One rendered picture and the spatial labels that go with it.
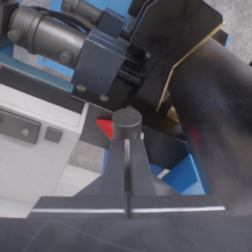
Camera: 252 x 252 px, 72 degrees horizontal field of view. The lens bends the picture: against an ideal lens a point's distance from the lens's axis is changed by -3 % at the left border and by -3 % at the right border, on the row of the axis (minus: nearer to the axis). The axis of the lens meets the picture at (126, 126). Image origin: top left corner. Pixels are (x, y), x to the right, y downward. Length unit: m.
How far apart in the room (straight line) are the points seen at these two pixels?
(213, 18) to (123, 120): 0.41
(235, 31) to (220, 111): 1.42
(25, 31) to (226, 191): 0.53
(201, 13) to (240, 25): 1.24
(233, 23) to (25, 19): 1.46
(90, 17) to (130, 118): 0.83
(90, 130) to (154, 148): 0.22
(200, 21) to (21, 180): 0.64
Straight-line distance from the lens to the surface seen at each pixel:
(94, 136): 0.55
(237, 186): 0.27
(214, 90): 0.38
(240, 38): 1.77
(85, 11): 0.96
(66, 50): 0.51
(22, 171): 0.57
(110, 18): 0.93
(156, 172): 0.72
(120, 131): 0.15
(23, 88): 0.47
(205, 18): 0.51
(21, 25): 0.54
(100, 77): 0.50
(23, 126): 0.42
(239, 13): 1.70
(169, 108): 0.61
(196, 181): 0.59
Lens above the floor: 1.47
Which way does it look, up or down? 49 degrees down
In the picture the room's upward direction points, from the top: 180 degrees clockwise
